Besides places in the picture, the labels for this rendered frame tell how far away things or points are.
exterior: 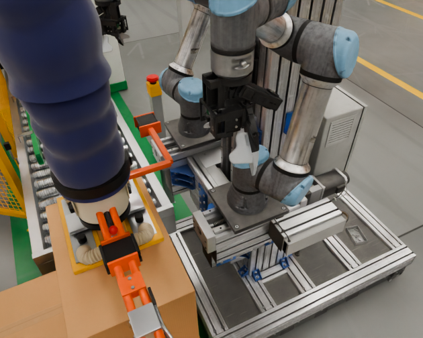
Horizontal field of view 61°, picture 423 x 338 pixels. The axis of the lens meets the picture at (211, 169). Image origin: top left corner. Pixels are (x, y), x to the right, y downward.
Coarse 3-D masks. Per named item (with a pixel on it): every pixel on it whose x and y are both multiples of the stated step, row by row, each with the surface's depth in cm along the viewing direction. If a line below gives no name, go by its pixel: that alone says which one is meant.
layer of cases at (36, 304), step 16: (16, 288) 162; (32, 288) 162; (48, 288) 162; (0, 304) 157; (16, 304) 157; (32, 304) 156; (48, 304) 156; (0, 320) 152; (16, 320) 151; (32, 320) 151; (48, 320) 151; (0, 336) 147; (16, 336) 147; (32, 336) 146; (48, 336) 146; (64, 336) 146
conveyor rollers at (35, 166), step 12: (24, 120) 260; (132, 156) 232; (36, 168) 224; (48, 168) 221; (132, 168) 224; (48, 180) 214; (144, 180) 212; (36, 192) 206; (48, 192) 207; (48, 204) 201; (156, 204) 200; (48, 228) 188; (48, 240) 182
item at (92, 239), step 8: (56, 200) 130; (64, 208) 126; (72, 208) 123; (64, 216) 124; (64, 224) 121; (64, 232) 119; (80, 232) 118; (88, 232) 118; (96, 232) 119; (72, 240) 116; (80, 240) 113; (88, 240) 116; (96, 240) 116; (72, 248) 114; (72, 256) 112; (72, 264) 110; (80, 264) 110; (96, 264) 110; (80, 272) 109
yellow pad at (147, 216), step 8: (128, 184) 134; (136, 184) 135; (144, 200) 129; (128, 216) 123; (136, 216) 120; (144, 216) 123; (152, 216) 124; (128, 224) 121; (136, 224) 120; (152, 224) 120; (136, 232) 118; (160, 232) 118; (152, 240) 116; (160, 240) 117
